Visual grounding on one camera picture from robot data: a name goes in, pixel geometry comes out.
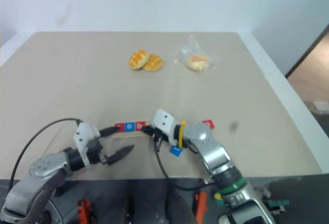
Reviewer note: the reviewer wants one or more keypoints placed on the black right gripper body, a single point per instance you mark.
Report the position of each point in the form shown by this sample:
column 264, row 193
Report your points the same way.
column 160, row 135

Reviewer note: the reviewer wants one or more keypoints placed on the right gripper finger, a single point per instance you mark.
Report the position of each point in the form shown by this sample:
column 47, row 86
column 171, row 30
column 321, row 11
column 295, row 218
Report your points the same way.
column 151, row 134
column 147, row 129

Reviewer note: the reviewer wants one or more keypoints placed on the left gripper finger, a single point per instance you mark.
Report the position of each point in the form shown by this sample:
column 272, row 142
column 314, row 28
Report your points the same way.
column 109, row 131
column 120, row 153

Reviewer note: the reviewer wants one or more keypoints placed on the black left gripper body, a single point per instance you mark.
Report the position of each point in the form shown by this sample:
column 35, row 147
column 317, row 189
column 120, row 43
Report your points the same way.
column 96, row 152

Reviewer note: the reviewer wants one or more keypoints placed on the red letter b tile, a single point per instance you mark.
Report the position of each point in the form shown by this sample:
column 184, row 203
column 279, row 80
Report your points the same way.
column 140, row 126

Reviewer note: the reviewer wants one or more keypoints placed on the blue letter t tile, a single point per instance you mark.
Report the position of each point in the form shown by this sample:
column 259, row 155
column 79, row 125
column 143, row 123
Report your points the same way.
column 176, row 151

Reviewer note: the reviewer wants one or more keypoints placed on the red letter o tile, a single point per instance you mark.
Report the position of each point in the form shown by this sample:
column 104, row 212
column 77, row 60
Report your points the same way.
column 208, row 124

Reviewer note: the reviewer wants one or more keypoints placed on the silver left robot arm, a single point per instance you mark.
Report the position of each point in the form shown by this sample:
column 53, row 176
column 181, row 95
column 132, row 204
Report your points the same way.
column 43, row 167

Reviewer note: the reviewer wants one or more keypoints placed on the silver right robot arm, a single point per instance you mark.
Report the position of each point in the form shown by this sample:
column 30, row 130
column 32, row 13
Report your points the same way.
column 216, row 152

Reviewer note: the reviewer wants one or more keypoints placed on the row of letter blocks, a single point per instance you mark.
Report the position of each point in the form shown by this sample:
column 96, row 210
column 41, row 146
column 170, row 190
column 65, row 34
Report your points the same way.
column 128, row 134

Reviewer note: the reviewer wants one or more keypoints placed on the thin yellow wrist tie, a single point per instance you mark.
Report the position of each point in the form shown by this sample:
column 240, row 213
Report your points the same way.
column 182, row 134

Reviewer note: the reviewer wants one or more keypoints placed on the orange black tool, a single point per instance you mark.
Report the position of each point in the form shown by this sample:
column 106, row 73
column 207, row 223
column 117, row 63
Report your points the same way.
column 83, row 211
column 201, row 206

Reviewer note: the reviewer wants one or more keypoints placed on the beige table cover sheet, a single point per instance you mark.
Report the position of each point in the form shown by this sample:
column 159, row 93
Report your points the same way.
column 77, row 80

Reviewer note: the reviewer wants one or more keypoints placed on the golden crosshatched bread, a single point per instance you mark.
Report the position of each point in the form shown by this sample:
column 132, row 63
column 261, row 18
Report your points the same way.
column 138, row 59
column 154, row 63

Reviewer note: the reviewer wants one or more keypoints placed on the pale round bun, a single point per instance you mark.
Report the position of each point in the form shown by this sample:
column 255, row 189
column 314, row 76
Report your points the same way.
column 197, row 62

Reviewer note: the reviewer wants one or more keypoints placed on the green yellow round object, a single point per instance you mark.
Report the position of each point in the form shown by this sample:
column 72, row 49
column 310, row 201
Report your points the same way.
column 218, row 197

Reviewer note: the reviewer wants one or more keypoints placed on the clear plastic bag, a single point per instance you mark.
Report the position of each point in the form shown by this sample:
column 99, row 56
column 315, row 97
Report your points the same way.
column 192, row 46

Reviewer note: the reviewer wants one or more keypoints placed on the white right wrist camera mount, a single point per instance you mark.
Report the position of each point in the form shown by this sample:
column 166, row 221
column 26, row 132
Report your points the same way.
column 162, row 121

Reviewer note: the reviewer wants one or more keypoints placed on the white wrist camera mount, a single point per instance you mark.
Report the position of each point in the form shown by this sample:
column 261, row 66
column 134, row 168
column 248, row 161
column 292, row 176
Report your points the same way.
column 83, row 132
column 162, row 121

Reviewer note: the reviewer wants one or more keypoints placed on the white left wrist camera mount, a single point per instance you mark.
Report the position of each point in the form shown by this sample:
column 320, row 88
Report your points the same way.
column 83, row 132

